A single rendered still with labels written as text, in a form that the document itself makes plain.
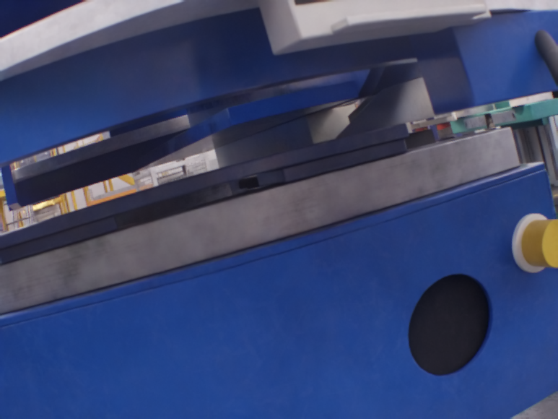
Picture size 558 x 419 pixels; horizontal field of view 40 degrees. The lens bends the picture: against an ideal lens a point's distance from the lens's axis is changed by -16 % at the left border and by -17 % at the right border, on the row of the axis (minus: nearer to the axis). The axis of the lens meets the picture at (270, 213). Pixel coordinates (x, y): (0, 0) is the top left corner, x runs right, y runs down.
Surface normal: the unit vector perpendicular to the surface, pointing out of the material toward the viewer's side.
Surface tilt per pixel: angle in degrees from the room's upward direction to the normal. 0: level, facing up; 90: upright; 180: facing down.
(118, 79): 90
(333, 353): 90
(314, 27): 90
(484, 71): 90
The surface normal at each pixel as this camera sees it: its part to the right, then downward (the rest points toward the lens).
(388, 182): 0.28, -0.01
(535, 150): -0.92, 0.26
